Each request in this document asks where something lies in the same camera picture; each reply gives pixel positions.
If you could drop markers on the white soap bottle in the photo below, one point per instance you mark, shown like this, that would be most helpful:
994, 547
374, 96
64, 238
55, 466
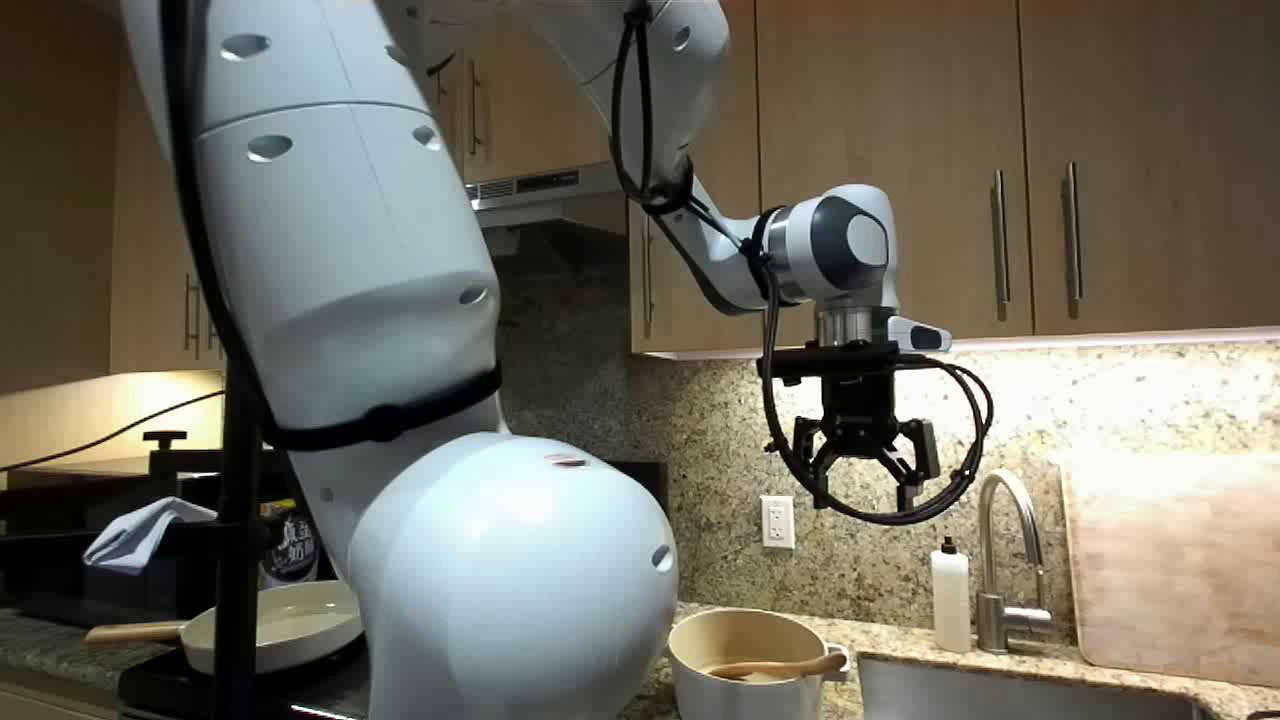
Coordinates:
948, 602

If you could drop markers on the black vertical pole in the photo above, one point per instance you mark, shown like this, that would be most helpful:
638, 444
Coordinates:
238, 602

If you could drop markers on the white and blue cloth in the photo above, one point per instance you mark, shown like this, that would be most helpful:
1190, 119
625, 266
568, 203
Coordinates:
140, 533

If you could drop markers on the cream cooking pot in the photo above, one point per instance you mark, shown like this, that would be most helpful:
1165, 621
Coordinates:
693, 681

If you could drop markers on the stainless steel sink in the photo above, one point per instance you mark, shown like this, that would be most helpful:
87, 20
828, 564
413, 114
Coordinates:
1015, 692

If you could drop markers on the stainless steel range hood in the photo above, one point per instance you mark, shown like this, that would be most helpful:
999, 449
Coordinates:
546, 205

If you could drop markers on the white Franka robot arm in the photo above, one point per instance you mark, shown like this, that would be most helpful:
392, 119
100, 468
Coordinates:
335, 203

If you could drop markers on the black rack with clamp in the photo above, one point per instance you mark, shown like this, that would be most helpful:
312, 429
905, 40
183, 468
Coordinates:
55, 533

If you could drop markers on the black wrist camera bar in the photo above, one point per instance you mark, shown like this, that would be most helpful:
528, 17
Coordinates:
844, 362

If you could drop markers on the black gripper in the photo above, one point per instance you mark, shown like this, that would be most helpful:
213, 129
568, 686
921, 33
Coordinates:
861, 407

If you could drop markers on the wooden cutting board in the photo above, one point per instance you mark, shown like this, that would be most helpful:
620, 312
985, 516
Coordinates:
1174, 574

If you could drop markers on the dark printed bag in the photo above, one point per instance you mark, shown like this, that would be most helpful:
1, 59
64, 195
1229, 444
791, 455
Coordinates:
286, 547

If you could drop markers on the light wood upper cabinet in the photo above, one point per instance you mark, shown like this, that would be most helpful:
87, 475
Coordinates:
880, 106
147, 241
546, 132

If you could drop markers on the white wall outlet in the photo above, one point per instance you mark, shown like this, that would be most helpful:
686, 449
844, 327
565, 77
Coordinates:
777, 523

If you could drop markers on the brushed metal gooseneck faucet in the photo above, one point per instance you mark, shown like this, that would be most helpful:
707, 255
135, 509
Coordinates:
988, 621

